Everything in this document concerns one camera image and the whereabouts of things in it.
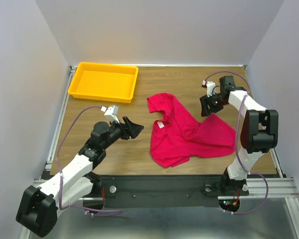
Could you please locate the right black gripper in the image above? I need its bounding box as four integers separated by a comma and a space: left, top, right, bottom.
199, 91, 227, 117

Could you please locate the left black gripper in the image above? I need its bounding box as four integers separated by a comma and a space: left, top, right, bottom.
102, 117, 144, 150

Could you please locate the red t shirt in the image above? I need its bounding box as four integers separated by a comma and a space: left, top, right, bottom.
147, 93, 236, 168

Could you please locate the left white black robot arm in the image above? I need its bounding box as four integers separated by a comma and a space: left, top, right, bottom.
16, 117, 144, 238

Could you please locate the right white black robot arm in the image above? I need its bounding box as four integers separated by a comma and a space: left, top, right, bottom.
200, 75, 279, 194

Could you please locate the yellow plastic tray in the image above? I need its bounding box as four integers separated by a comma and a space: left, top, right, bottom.
68, 62, 139, 104

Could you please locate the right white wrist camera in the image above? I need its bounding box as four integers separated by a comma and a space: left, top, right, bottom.
202, 80, 216, 97

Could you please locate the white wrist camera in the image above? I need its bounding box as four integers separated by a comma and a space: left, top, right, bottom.
101, 105, 120, 123
202, 80, 216, 97

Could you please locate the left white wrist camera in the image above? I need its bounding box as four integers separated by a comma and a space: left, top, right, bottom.
101, 105, 120, 123

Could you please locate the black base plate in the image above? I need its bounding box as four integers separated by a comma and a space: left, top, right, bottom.
82, 175, 242, 215

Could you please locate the aluminium frame rail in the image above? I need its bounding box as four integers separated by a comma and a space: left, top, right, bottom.
18, 65, 75, 239

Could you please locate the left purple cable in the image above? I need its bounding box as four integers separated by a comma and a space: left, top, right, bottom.
56, 106, 124, 217

